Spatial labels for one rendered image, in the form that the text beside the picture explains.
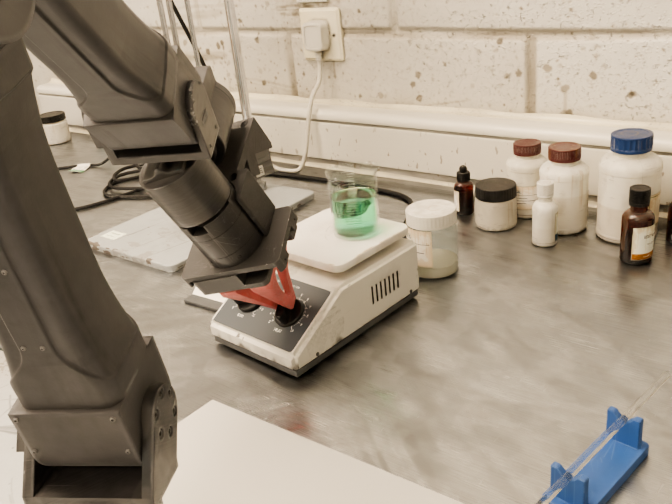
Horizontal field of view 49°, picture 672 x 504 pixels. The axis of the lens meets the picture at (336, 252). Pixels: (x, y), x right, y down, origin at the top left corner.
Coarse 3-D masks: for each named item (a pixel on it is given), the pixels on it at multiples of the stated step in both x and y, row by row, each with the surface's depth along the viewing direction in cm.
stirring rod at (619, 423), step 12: (660, 384) 58; (648, 396) 57; (636, 408) 56; (624, 420) 54; (612, 432) 53; (600, 444) 52; (588, 456) 51; (576, 468) 50; (564, 480) 49; (552, 492) 49
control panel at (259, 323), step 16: (304, 288) 73; (320, 288) 72; (224, 304) 77; (304, 304) 72; (320, 304) 71; (224, 320) 75; (240, 320) 74; (256, 320) 73; (272, 320) 72; (304, 320) 70; (256, 336) 72; (272, 336) 71; (288, 336) 70
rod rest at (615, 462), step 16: (608, 416) 56; (624, 432) 55; (640, 432) 54; (608, 448) 55; (624, 448) 55; (640, 448) 55; (560, 464) 51; (592, 464) 54; (608, 464) 54; (624, 464) 54; (576, 480) 50; (592, 480) 53; (608, 480) 52; (624, 480) 53; (560, 496) 51; (576, 496) 50; (592, 496) 51; (608, 496) 52
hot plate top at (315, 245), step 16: (304, 224) 82; (320, 224) 82; (384, 224) 80; (400, 224) 79; (304, 240) 78; (320, 240) 78; (336, 240) 77; (368, 240) 76; (384, 240) 76; (304, 256) 74; (320, 256) 74; (336, 256) 73; (352, 256) 73; (368, 256) 74; (336, 272) 72
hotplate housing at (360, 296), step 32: (384, 256) 76; (416, 256) 80; (352, 288) 73; (384, 288) 77; (416, 288) 81; (320, 320) 70; (352, 320) 74; (256, 352) 72; (288, 352) 69; (320, 352) 71
